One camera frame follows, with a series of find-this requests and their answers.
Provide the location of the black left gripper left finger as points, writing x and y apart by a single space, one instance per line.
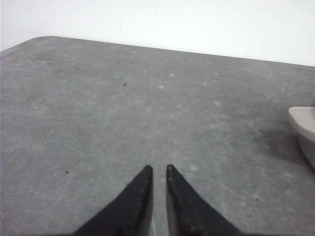
129 214

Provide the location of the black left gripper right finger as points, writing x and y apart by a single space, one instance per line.
188 214

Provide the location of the stainless steel steamer pot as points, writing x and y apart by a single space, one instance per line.
303 121

